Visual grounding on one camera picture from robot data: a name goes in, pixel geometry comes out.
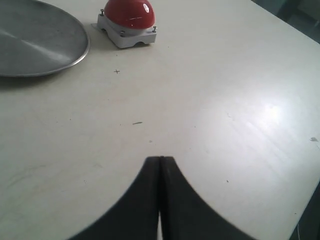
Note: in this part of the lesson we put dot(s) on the red dome push button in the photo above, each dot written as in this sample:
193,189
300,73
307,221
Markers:
128,22

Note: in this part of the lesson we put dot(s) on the round silver metal plate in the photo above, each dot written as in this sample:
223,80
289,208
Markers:
38,39

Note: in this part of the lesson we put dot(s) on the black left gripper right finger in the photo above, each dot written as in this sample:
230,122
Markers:
184,215

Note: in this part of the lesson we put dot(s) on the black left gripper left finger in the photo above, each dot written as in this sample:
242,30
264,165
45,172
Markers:
135,215

